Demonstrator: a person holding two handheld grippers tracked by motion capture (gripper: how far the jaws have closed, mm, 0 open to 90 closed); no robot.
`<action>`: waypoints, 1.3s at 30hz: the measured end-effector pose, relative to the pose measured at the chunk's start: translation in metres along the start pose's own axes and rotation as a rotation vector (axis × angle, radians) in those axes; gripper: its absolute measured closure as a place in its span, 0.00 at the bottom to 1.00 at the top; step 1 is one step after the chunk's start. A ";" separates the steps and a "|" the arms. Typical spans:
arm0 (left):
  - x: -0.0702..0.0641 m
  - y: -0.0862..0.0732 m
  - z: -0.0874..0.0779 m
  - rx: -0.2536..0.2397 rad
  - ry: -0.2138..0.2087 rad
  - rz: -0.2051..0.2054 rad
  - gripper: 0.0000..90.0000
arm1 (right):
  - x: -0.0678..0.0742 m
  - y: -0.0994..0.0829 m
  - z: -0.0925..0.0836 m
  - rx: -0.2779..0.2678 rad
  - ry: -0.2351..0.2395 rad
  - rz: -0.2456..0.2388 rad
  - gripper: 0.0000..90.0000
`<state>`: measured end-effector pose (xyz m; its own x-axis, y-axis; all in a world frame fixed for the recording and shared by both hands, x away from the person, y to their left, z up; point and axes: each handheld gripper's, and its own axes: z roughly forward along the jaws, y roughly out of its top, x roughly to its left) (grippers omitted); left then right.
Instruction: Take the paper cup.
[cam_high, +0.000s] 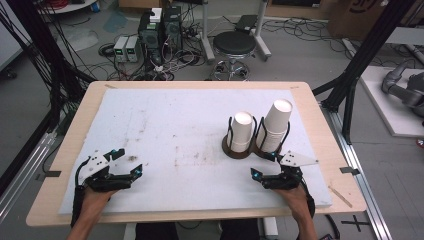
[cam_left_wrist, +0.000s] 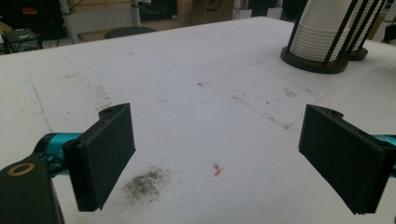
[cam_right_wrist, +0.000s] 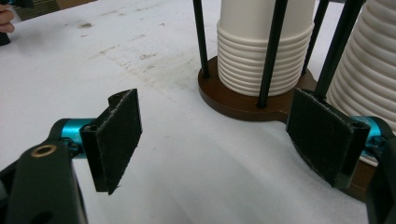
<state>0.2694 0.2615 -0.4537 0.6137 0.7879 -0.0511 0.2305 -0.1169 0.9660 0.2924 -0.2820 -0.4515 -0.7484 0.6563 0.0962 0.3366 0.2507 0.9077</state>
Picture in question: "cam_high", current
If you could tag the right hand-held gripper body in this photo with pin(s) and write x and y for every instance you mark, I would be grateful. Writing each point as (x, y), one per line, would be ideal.
(293, 160)

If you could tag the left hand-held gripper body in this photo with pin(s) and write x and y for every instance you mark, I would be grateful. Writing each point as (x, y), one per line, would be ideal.
(95, 165)

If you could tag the dark double cup holder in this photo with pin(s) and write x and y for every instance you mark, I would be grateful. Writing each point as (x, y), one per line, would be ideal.
(237, 155)

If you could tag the tall stack of paper cups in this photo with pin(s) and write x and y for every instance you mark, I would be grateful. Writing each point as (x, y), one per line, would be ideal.
(276, 123)

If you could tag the short stack of paper cups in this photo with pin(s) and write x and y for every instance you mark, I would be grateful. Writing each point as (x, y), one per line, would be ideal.
(241, 131)

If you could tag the person's left hand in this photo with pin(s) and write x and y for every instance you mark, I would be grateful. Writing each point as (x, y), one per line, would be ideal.
(93, 201)

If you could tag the person's right hand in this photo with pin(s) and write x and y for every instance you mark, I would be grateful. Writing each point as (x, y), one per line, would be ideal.
(298, 200)

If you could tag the black tape strip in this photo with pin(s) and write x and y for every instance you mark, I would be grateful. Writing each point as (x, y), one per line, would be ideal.
(349, 170)
(52, 173)

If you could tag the person's right leg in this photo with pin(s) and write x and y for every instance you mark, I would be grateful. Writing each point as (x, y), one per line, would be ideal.
(240, 230)

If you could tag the person's leg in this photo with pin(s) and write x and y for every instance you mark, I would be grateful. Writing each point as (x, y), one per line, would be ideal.
(156, 231)
(240, 230)

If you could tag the thin wooden stick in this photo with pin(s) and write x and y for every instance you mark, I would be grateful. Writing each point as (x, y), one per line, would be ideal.
(340, 196)

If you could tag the person's left leg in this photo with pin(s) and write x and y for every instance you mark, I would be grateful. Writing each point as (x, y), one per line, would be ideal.
(156, 231)

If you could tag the white foam mat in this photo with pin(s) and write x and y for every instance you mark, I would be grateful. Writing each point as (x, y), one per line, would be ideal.
(186, 133)

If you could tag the black tape cross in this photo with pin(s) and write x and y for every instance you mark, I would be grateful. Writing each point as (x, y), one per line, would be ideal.
(356, 223)

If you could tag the white floor board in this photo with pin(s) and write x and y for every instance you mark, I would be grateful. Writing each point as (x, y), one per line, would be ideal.
(383, 110)

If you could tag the grey power supply unit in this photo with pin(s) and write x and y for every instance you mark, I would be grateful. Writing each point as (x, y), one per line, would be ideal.
(120, 48)
(132, 48)

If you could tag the dark computer tower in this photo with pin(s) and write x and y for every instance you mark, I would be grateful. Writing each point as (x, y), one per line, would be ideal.
(172, 28)
(150, 40)

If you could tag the black round stool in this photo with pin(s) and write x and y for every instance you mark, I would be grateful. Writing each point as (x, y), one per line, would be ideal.
(234, 42)

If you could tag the white stand leg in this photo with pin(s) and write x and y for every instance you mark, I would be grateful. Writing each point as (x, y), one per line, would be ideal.
(206, 36)
(262, 33)

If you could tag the black flat device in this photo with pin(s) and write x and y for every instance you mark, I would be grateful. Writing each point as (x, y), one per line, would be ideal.
(246, 22)

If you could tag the small white box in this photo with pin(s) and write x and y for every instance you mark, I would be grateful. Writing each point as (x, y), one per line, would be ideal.
(156, 15)

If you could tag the cardboard box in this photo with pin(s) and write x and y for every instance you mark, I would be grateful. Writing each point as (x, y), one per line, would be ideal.
(356, 18)

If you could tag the aluminium rail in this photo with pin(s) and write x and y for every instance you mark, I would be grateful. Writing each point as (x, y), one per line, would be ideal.
(26, 170)
(360, 173)

